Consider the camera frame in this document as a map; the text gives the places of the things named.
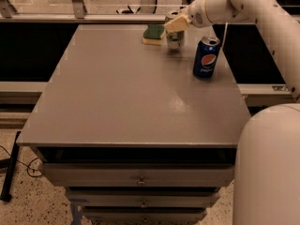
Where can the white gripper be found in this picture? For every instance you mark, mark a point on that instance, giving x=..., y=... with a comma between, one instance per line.
x=197, y=16

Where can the green white 7up can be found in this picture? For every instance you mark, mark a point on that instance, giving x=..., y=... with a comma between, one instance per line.
x=175, y=40

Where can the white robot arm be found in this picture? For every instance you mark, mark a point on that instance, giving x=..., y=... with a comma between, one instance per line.
x=267, y=166

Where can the green yellow sponge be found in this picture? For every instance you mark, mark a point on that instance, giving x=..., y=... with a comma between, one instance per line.
x=153, y=34

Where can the blue pepsi can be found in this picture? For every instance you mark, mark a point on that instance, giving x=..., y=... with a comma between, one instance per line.
x=206, y=57

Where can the grey drawer cabinet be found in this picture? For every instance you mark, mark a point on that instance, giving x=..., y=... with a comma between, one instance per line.
x=113, y=100

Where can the middle grey drawer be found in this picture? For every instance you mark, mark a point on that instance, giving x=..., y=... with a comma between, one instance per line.
x=143, y=198

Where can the grey drawer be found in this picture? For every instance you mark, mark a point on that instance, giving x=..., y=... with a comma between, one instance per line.
x=143, y=198
x=140, y=176
x=143, y=215

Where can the top grey drawer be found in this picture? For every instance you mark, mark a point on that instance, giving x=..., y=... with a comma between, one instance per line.
x=140, y=176

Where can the bottom grey drawer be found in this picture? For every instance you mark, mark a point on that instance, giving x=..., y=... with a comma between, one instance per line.
x=143, y=215

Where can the black metal bar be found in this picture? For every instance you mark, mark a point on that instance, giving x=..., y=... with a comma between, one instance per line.
x=9, y=164

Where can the metal railing frame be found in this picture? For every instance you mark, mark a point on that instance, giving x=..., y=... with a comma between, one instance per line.
x=87, y=11

